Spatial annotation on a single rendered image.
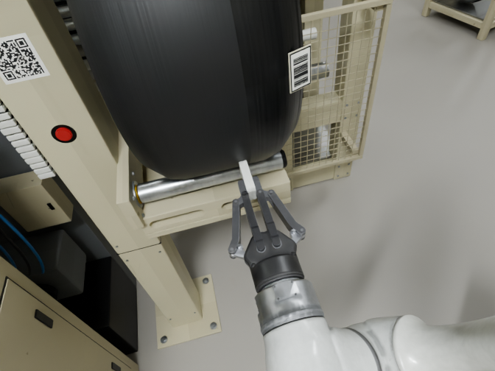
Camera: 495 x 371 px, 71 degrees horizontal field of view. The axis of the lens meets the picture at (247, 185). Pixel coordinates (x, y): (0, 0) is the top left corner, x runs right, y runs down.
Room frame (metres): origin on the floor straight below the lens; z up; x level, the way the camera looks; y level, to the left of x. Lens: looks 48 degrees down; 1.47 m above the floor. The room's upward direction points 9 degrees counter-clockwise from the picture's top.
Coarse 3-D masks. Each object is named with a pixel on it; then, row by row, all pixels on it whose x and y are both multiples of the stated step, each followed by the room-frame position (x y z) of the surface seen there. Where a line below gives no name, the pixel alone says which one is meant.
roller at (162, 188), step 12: (276, 156) 0.56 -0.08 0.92; (252, 168) 0.55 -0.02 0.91; (264, 168) 0.55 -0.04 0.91; (276, 168) 0.55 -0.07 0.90; (156, 180) 0.55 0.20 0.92; (168, 180) 0.54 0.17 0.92; (180, 180) 0.54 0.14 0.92; (192, 180) 0.53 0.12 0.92; (204, 180) 0.53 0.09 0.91; (216, 180) 0.53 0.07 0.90; (228, 180) 0.54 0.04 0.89; (144, 192) 0.52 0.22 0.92; (156, 192) 0.52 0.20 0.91; (168, 192) 0.52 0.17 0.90; (180, 192) 0.52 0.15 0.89
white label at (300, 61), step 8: (304, 48) 0.45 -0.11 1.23; (288, 56) 0.44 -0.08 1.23; (296, 56) 0.44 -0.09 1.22; (304, 56) 0.45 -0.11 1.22; (296, 64) 0.44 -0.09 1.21; (304, 64) 0.44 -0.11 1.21; (296, 72) 0.44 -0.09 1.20; (304, 72) 0.44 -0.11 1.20; (296, 80) 0.44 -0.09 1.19; (304, 80) 0.44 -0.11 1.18; (296, 88) 0.43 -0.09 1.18
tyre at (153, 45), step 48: (96, 0) 0.45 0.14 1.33; (144, 0) 0.44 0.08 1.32; (192, 0) 0.44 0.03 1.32; (240, 0) 0.45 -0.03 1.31; (288, 0) 0.47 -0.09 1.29; (96, 48) 0.44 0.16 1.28; (144, 48) 0.42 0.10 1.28; (192, 48) 0.42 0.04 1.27; (240, 48) 0.43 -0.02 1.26; (288, 48) 0.44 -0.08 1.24; (144, 96) 0.40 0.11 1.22; (192, 96) 0.41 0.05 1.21; (240, 96) 0.41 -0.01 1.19; (288, 96) 0.43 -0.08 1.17; (144, 144) 0.41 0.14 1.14; (192, 144) 0.41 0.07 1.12; (240, 144) 0.43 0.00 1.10
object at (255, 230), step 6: (246, 192) 0.39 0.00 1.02; (246, 198) 0.38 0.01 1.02; (246, 204) 0.37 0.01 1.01; (246, 210) 0.35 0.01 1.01; (252, 210) 0.35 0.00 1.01; (252, 216) 0.34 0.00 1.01; (252, 222) 0.33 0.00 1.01; (252, 228) 0.32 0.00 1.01; (258, 228) 0.31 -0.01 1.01; (252, 234) 0.32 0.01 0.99; (258, 234) 0.30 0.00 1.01; (258, 240) 0.29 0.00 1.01; (258, 246) 0.28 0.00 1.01
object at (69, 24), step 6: (54, 0) 0.98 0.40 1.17; (60, 0) 0.99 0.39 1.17; (60, 6) 0.98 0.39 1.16; (66, 6) 0.98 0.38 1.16; (60, 12) 0.97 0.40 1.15; (66, 12) 0.97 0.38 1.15; (66, 18) 1.00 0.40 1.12; (66, 24) 0.98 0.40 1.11; (72, 24) 0.98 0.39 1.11; (72, 30) 1.10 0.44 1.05; (72, 36) 0.98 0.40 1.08; (78, 42) 0.97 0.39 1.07; (78, 48) 0.99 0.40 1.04; (84, 54) 0.98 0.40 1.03; (84, 60) 0.98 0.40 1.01; (90, 72) 0.99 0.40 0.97; (96, 84) 0.98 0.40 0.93
